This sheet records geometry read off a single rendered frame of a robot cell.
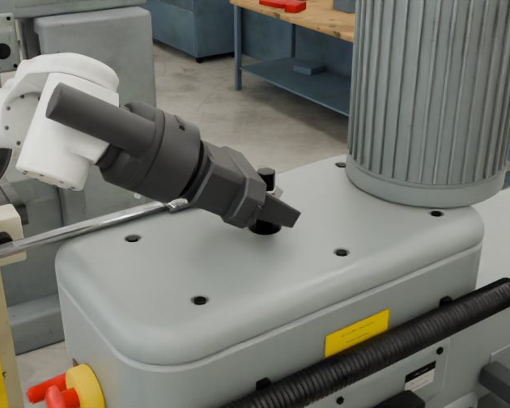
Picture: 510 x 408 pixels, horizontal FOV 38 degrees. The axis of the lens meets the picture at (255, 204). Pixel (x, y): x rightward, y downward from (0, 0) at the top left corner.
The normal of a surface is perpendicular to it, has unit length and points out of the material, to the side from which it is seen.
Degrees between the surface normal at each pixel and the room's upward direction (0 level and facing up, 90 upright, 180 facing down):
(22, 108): 77
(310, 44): 90
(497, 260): 0
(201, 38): 90
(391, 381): 90
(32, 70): 54
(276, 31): 90
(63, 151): 62
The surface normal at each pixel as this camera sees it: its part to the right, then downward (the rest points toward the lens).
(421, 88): -0.33, 0.42
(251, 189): 0.55, -0.29
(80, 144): 0.49, 0.00
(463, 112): 0.15, 0.44
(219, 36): 0.56, 0.37
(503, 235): 0.00, -0.89
